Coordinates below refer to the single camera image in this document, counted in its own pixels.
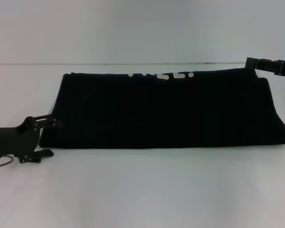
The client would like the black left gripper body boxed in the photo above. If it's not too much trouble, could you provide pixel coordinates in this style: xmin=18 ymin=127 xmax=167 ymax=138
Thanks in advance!
xmin=0 ymin=115 xmax=43 ymax=164

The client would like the black t-shirt white print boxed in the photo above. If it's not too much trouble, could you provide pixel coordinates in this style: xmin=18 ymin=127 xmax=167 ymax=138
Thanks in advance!
xmin=37 ymin=67 xmax=285 ymax=151

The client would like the left arm gripper cable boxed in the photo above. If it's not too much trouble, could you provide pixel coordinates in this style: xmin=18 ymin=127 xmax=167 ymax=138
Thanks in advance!
xmin=0 ymin=154 xmax=15 ymax=170

